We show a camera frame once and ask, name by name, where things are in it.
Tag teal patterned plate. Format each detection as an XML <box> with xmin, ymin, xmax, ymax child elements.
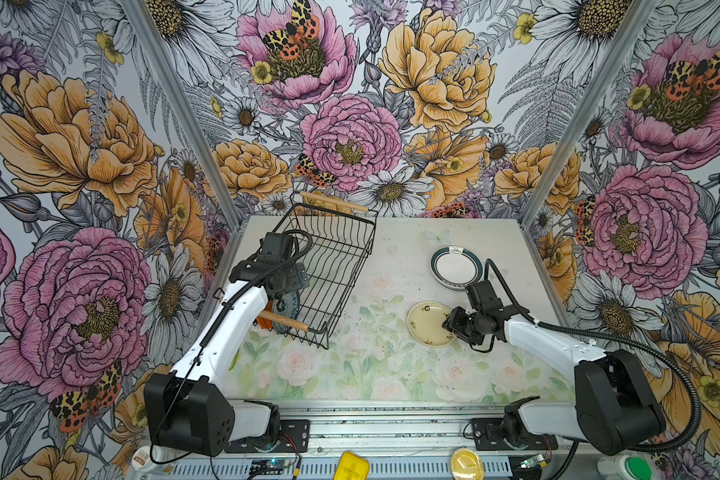
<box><xmin>273</xmin><ymin>291</ymin><xmax>300</xmax><ymax>320</ymax></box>

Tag black wire dish rack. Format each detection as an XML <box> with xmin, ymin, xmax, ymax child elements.
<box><xmin>258</xmin><ymin>192</ymin><xmax>378</xmax><ymax>349</ymax></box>

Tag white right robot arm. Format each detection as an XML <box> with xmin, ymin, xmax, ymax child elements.
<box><xmin>442</xmin><ymin>307</ymin><xmax>666</xmax><ymax>455</ymax></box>

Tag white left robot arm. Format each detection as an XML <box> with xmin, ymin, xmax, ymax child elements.
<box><xmin>143</xmin><ymin>280</ymin><xmax>311</xmax><ymax>465</ymax></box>

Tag round yellow lid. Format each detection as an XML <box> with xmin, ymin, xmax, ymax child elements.
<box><xmin>449</xmin><ymin>448</ymin><xmax>485</xmax><ymax>480</ymax></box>

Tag yellow plastic block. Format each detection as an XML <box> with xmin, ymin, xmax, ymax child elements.
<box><xmin>333</xmin><ymin>451</ymin><xmax>370</xmax><ymax>480</ymax></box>

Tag green white button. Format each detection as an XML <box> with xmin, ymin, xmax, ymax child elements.
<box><xmin>596</xmin><ymin>454</ymin><xmax>653</xmax><ymax>480</ymax></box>

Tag white bottle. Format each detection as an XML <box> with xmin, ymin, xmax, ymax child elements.
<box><xmin>131</xmin><ymin>445</ymin><xmax>176</xmax><ymax>475</ymax></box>

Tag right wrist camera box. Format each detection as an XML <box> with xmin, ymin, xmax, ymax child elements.
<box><xmin>466</xmin><ymin>280</ymin><xmax>504</xmax><ymax>315</ymax></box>

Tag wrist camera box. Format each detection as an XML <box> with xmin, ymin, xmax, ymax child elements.
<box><xmin>466</xmin><ymin>280</ymin><xmax>504</xmax><ymax>315</ymax></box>
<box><xmin>257</xmin><ymin>232</ymin><xmax>299</xmax><ymax>264</ymax></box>

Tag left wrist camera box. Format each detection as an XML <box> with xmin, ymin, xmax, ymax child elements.
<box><xmin>257</xmin><ymin>232</ymin><xmax>299</xmax><ymax>264</ymax></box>

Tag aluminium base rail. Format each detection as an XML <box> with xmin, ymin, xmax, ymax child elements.
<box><xmin>137</xmin><ymin>398</ymin><xmax>643</xmax><ymax>480</ymax></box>

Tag black corrugated cable conduit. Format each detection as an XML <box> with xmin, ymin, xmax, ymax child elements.
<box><xmin>484</xmin><ymin>259</ymin><xmax>703</xmax><ymax>454</ymax></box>

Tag aluminium left corner post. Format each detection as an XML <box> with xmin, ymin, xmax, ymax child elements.
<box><xmin>123</xmin><ymin>1</ymin><xmax>241</xmax><ymax>233</ymax></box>

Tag aluminium corner post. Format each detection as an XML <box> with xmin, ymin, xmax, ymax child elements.
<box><xmin>123</xmin><ymin>1</ymin><xmax>241</xmax><ymax>233</ymax></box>
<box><xmin>519</xmin><ymin>0</ymin><xmax>658</xmax><ymax>228</ymax></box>

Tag aluminium right corner post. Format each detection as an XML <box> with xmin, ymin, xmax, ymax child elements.
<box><xmin>519</xmin><ymin>0</ymin><xmax>658</xmax><ymax>228</ymax></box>

